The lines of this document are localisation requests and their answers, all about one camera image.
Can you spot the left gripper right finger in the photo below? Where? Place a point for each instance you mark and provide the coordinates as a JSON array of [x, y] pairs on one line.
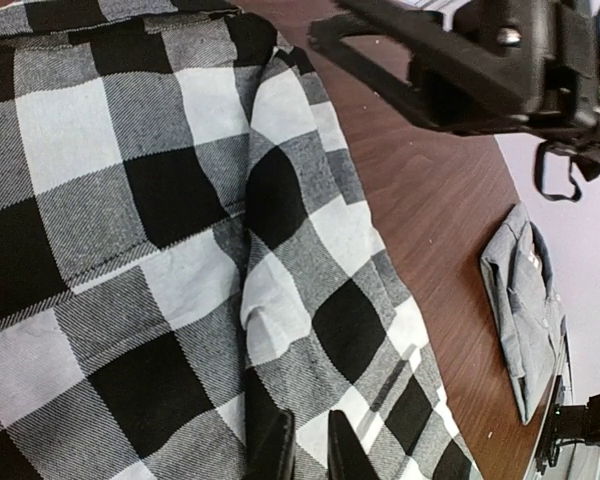
[[346, 458]]

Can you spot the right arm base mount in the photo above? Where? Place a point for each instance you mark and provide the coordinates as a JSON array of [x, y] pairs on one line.
[[567, 425]]

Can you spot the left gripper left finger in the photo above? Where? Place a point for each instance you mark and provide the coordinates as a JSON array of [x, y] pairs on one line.
[[275, 457]]

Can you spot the folded grey shirt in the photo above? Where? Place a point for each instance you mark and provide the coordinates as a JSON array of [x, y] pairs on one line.
[[528, 311]]

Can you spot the black white plaid shirt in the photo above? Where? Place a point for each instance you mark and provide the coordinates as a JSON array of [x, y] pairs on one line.
[[186, 251]]

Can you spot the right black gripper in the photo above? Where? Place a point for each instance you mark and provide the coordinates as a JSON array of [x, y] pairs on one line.
[[504, 66]]

